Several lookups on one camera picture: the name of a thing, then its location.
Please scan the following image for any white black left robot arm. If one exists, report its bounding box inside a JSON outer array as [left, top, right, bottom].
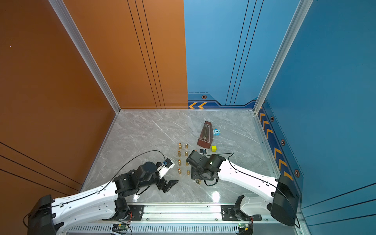
[[24, 159, 178, 235]]

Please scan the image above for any dark red wooden metronome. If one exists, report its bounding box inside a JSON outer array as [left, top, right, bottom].
[[197, 121, 213, 149]]

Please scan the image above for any green circuit board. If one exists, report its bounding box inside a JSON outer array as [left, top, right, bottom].
[[237, 223, 252, 234], [112, 223, 130, 234]]

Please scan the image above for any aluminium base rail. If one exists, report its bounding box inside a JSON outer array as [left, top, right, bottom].
[[116, 197, 280, 224]]

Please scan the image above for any aluminium corner post left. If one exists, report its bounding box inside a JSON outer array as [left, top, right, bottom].
[[49, 0, 121, 114]]

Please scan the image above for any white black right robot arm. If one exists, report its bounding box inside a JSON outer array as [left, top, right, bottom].
[[186, 151, 300, 227]]

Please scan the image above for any green circuit board right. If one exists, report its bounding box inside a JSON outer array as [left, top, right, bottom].
[[237, 223, 252, 234]]

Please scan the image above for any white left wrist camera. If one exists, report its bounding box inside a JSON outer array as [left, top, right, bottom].
[[157, 158, 175, 179]]

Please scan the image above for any green circuit board left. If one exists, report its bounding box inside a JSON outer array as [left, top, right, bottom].
[[112, 223, 130, 234]]

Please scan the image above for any blue owl number block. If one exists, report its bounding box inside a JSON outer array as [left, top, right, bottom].
[[213, 129, 221, 136]]

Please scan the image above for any aluminium corner post right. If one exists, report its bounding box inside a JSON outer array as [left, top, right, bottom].
[[253, 0, 313, 114]]

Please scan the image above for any aluminium corner post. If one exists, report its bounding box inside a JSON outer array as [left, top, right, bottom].
[[49, 0, 121, 114], [253, 0, 313, 114]]

